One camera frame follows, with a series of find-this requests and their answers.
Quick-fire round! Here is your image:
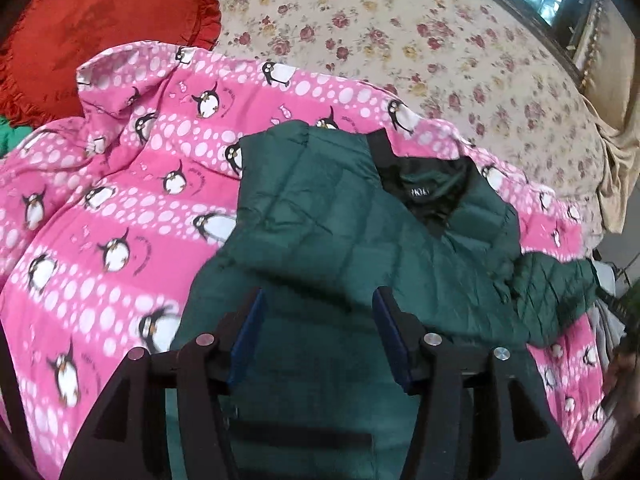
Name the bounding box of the beige curtain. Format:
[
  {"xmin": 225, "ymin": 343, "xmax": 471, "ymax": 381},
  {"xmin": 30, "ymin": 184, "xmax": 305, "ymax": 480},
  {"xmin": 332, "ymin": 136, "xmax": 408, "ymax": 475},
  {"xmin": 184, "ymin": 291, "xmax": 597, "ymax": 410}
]
[{"xmin": 574, "ymin": 0, "xmax": 639, "ymax": 234}]

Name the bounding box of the dark green quilted jacket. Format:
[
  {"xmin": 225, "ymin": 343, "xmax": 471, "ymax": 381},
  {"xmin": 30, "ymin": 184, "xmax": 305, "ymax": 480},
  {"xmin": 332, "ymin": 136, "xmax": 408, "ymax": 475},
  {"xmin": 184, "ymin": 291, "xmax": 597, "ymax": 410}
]
[{"xmin": 174, "ymin": 122, "xmax": 598, "ymax": 479}]

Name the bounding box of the pink penguin blanket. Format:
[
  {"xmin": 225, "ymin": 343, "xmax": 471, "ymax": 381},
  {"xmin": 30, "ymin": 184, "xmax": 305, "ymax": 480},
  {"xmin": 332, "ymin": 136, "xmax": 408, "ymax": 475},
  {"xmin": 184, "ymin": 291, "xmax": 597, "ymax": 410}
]
[{"xmin": 1, "ymin": 41, "xmax": 581, "ymax": 479}]

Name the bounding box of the grey garment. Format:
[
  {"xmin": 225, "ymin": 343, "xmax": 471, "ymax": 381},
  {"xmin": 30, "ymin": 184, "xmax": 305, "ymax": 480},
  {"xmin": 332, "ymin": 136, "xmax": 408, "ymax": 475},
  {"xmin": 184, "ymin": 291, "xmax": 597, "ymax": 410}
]
[{"xmin": 587, "ymin": 261, "xmax": 625, "ymax": 370}]

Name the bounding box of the red heart-shaped ruffled pillow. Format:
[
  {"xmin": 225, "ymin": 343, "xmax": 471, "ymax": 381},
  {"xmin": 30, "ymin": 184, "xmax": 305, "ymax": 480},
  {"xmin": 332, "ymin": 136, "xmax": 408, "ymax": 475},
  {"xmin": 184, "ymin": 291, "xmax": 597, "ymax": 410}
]
[{"xmin": 1, "ymin": 0, "xmax": 221, "ymax": 128}]

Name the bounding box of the green knitted garment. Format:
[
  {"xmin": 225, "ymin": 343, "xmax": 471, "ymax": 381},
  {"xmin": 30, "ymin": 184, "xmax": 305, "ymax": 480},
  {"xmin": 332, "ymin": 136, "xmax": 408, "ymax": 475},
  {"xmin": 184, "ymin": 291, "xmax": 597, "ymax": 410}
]
[{"xmin": 0, "ymin": 116, "xmax": 32, "ymax": 157}]

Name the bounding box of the floral bed sheet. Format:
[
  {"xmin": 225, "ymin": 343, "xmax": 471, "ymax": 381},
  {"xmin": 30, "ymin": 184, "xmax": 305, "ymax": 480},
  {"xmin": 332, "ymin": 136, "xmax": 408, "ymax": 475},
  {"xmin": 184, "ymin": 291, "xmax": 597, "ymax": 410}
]
[{"xmin": 218, "ymin": 0, "xmax": 603, "ymax": 246}]

